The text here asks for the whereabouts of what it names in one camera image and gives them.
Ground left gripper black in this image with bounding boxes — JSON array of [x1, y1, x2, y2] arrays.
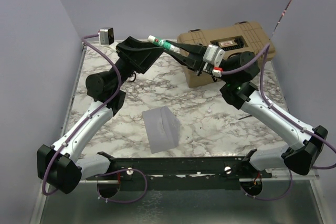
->
[[110, 36, 166, 91]]

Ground small green white tube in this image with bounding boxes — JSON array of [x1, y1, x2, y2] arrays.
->
[[147, 35, 180, 52]]

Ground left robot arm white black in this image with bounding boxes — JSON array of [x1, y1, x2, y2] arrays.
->
[[37, 36, 164, 196]]

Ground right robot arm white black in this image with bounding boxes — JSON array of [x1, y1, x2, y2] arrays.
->
[[165, 41, 328, 177]]

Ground tan plastic tool case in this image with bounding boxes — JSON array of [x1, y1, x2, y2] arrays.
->
[[176, 21, 277, 88]]

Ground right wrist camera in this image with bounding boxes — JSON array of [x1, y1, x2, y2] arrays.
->
[[202, 45, 225, 78]]

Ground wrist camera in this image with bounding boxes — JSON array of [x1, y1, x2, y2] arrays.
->
[[202, 45, 225, 78], [98, 27, 114, 46]]

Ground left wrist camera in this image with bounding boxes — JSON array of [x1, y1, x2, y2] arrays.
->
[[98, 27, 114, 46]]

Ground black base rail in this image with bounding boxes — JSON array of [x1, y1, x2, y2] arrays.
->
[[89, 154, 272, 191]]

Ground aluminium frame rail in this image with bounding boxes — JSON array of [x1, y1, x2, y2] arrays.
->
[[29, 44, 87, 224]]

